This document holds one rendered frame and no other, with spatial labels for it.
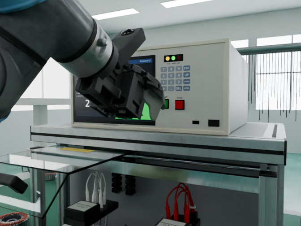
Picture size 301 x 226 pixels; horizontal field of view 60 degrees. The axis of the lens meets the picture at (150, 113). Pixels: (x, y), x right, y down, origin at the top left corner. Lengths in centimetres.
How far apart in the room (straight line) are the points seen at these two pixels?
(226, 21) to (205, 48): 665
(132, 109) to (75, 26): 17
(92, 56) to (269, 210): 41
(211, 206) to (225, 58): 39
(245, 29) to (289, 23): 94
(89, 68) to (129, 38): 12
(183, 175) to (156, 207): 26
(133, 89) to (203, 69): 22
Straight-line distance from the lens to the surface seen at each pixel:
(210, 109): 58
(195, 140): 56
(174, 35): 757
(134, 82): 42
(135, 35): 46
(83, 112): 74
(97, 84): 37
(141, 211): 85
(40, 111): 171
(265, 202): 56
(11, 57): 30
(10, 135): 607
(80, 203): 74
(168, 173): 59
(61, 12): 31
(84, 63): 35
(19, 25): 30
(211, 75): 58
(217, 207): 75
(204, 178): 57
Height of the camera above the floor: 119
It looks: 2 degrees down
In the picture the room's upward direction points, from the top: straight up
